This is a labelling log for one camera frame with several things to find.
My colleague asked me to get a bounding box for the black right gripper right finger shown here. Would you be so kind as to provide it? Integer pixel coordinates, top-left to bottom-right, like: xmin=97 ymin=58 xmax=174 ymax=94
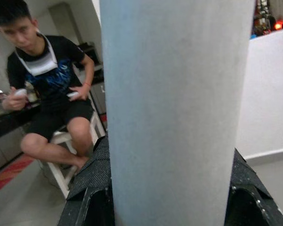
xmin=225 ymin=147 xmax=283 ymax=226

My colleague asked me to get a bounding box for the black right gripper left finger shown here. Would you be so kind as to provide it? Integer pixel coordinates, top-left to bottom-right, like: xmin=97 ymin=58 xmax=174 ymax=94
xmin=57 ymin=134 xmax=117 ymax=226

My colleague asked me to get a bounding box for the white handheld controller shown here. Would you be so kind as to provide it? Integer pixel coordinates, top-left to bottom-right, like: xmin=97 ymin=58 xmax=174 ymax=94
xmin=67 ymin=91 xmax=80 ymax=101

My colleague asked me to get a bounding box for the white plastic table leg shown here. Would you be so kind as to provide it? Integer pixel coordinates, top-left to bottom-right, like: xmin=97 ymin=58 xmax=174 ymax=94
xmin=98 ymin=0 xmax=256 ymax=226

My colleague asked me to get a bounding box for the person's left hand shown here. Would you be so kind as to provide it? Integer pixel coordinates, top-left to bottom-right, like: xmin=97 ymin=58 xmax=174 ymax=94
xmin=67 ymin=84 xmax=90 ymax=102

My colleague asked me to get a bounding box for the person's right hand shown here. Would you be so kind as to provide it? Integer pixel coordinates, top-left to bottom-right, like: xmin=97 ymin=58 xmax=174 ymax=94
xmin=2 ymin=86 xmax=29 ymax=111

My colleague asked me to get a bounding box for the white chair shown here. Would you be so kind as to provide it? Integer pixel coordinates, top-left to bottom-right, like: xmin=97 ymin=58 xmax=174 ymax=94
xmin=39 ymin=113 xmax=106 ymax=198

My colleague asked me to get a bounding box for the red striped rug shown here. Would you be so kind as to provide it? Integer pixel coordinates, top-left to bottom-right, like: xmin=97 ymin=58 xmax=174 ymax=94
xmin=0 ymin=154 xmax=35 ymax=193

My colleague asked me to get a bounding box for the grey kitchen cabinet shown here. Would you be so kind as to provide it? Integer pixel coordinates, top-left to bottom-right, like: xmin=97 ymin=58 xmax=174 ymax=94
xmin=0 ymin=128 xmax=26 ymax=175

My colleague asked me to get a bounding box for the man in black shirt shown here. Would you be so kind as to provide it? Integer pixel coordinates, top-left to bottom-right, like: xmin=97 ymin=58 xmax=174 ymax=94
xmin=0 ymin=0 xmax=96 ymax=170

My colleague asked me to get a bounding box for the black countertop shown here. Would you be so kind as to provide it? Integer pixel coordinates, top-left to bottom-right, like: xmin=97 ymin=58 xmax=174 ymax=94
xmin=0 ymin=103 xmax=40 ymax=142

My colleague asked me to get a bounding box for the white face mask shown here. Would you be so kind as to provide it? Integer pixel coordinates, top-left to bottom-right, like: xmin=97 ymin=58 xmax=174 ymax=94
xmin=15 ymin=30 xmax=58 ymax=76

